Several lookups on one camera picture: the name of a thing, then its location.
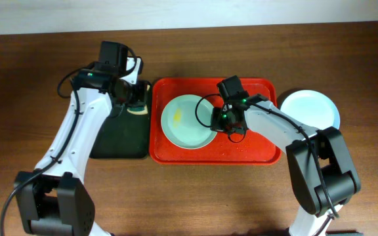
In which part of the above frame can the red plastic tray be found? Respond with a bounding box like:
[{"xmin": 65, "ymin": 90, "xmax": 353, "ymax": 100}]
[{"xmin": 149, "ymin": 77, "xmax": 282, "ymax": 165}]

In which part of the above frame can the green and yellow sponge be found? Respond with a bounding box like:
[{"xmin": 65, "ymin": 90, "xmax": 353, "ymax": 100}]
[{"xmin": 127, "ymin": 106, "xmax": 148, "ymax": 115}]

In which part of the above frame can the light blue plate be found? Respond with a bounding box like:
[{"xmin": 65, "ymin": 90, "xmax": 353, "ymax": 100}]
[{"xmin": 280, "ymin": 90, "xmax": 341, "ymax": 130}]

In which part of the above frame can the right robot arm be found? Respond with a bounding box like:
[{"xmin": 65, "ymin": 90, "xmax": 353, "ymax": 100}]
[{"xmin": 210, "ymin": 94, "xmax": 361, "ymax": 235}]

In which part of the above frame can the mint green plate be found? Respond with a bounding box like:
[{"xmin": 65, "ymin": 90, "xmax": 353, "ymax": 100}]
[{"xmin": 160, "ymin": 94, "xmax": 217, "ymax": 149}]

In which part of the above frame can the black plastic tray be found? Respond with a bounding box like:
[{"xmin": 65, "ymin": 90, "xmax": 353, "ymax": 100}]
[{"xmin": 90, "ymin": 85, "xmax": 152, "ymax": 159}]

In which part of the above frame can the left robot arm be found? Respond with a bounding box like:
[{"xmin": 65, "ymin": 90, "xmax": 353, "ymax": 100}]
[{"xmin": 10, "ymin": 56, "xmax": 150, "ymax": 235}]

